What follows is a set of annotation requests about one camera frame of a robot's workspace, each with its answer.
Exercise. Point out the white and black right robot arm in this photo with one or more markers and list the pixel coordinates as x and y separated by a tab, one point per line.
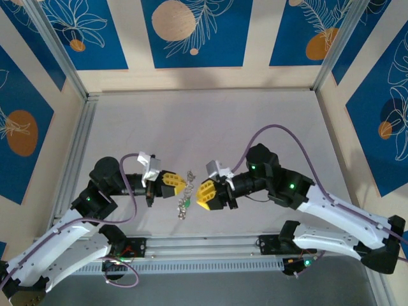
338	213

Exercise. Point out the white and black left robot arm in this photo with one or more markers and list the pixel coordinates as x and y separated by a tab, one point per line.
48	245

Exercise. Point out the black electronics box with LED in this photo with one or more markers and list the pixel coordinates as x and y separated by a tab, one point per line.
111	269
291	267

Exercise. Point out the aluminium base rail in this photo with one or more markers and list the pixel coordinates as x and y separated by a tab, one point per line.
204	247

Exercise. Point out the aluminium side rail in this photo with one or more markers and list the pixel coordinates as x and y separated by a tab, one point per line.
83	127

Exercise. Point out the aluminium frame post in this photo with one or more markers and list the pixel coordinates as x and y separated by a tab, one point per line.
60	57
344	41

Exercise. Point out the aluminium frame leg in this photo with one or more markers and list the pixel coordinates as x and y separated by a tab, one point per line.
384	291

